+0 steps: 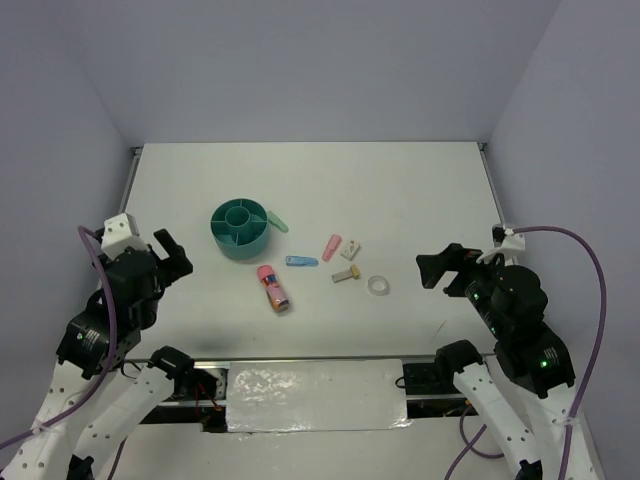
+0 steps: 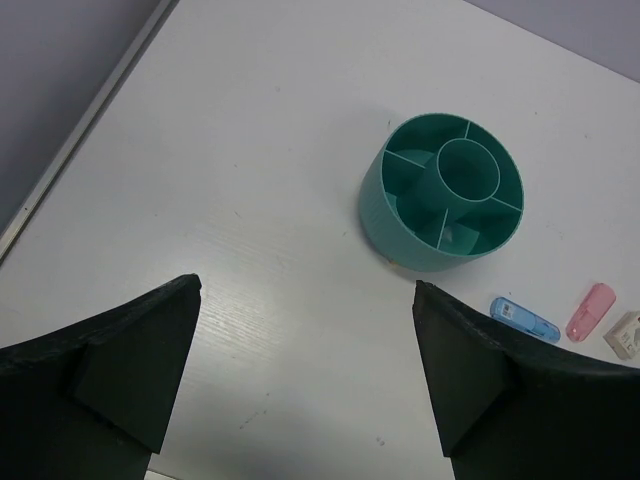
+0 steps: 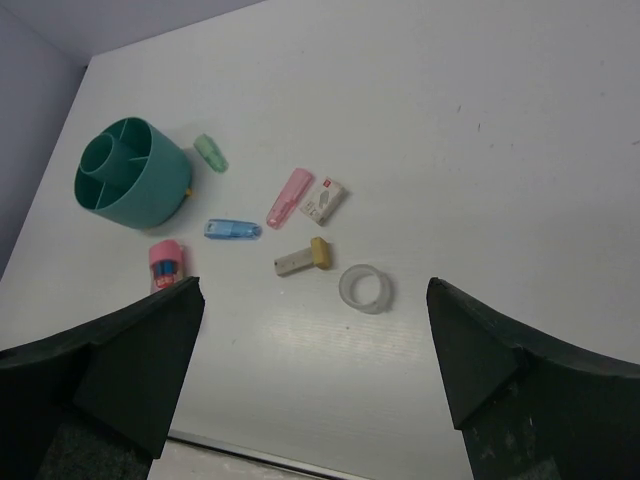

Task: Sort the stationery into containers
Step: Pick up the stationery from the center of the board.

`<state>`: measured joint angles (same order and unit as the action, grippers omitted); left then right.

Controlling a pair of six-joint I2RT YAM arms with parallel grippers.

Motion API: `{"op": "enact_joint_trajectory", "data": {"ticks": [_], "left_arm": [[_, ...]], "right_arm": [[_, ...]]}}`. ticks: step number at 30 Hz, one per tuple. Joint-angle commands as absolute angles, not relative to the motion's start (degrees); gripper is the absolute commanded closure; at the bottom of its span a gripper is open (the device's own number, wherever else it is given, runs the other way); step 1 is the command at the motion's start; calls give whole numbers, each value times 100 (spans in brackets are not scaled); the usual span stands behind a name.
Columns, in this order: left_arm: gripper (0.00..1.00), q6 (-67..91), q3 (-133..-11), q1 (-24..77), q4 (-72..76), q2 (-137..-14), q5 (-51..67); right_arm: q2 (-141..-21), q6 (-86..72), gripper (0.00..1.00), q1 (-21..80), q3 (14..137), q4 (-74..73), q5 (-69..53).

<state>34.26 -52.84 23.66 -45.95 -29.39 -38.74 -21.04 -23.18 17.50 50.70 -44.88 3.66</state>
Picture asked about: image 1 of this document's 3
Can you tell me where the green translucent highlighter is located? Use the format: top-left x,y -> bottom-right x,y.
267,210 -> 289,233

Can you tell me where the blue translucent highlighter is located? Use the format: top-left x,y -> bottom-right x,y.
285,256 -> 319,267

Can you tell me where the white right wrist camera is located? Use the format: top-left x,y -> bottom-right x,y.
491,224 -> 526,260

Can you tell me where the pink capped crayon tube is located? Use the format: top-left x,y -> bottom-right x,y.
257,265 -> 291,314

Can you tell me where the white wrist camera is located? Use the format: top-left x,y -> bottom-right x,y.
100,213 -> 139,260
491,224 -> 526,260

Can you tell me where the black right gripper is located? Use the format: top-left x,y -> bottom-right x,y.
414,238 -> 509,333

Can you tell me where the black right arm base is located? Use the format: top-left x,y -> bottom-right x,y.
395,363 -> 467,420

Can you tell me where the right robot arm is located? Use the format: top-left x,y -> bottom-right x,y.
416,236 -> 598,479

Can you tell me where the white staples box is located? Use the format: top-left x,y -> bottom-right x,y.
340,239 -> 361,261

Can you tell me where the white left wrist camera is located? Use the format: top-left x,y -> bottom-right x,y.
100,213 -> 139,260

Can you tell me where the teal round desk organizer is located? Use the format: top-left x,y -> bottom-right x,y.
210,198 -> 269,261

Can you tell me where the pink translucent highlighter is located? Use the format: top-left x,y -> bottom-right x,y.
322,234 -> 342,262

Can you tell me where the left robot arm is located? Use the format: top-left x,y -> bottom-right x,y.
1,223 -> 196,479

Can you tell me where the silver foil covered panel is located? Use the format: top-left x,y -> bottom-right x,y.
226,359 -> 410,433

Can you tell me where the clear tape roll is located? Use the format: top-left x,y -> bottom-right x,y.
367,275 -> 390,296

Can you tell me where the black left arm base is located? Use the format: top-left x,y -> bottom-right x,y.
142,361 -> 228,433

